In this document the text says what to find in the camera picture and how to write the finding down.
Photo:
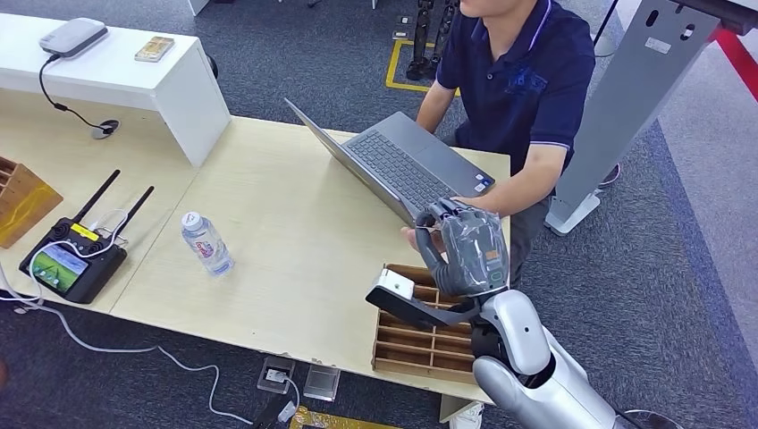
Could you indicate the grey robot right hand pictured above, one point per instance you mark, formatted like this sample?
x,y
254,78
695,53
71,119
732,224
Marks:
x,y
474,254

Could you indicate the person's left hand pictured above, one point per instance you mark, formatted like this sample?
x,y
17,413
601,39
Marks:
x,y
437,241

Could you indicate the person's right forearm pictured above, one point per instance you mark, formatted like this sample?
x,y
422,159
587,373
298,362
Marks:
x,y
434,109

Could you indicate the person's left forearm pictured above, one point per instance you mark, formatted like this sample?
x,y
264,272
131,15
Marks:
x,y
521,180

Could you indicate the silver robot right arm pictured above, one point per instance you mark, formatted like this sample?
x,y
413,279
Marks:
x,y
527,355

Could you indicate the wooden compartment card organizer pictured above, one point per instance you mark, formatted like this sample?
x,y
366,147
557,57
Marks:
x,y
414,349

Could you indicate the person's shoe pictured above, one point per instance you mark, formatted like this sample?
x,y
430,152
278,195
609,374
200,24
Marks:
x,y
611,176

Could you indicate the person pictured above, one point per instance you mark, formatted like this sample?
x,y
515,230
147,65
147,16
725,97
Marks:
x,y
515,83

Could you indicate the small patterned card pack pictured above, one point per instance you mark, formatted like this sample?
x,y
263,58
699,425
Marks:
x,y
154,49

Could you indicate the grey open laptop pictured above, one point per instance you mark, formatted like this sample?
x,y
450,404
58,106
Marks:
x,y
402,166

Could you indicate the white shoe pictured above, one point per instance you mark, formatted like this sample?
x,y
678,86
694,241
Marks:
x,y
468,417

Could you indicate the clear socket cover plate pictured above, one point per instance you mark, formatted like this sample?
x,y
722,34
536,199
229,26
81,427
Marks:
x,y
321,382

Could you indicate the black robot leg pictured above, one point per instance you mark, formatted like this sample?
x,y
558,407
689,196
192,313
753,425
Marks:
x,y
420,41
441,35

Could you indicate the gold floor tape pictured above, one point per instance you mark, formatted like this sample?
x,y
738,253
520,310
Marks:
x,y
331,421

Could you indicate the floor socket box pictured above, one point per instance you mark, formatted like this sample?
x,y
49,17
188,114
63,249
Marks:
x,y
275,375

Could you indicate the grey metal stand column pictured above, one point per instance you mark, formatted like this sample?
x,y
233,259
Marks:
x,y
628,100

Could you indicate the clear plastic water bottle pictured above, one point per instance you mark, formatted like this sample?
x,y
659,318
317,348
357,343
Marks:
x,y
207,246

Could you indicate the red bar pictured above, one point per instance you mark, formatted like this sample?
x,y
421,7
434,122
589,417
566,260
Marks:
x,y
740,59

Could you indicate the white desk riser shelf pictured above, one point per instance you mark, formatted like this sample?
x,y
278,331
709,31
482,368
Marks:
x,y
118,80

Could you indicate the black controller with antennas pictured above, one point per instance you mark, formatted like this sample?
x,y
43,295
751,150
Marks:
x,y
77,266

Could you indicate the brown wooden slotted box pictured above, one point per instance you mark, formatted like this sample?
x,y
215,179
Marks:
x,y
23,204

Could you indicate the grey flat router device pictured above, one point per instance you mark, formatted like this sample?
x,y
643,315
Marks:
x,y
74,37

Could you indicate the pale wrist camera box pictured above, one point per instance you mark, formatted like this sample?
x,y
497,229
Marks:
x,y
397,285

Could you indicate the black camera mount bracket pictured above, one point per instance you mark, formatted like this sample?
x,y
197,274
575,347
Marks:
x,y
414,311

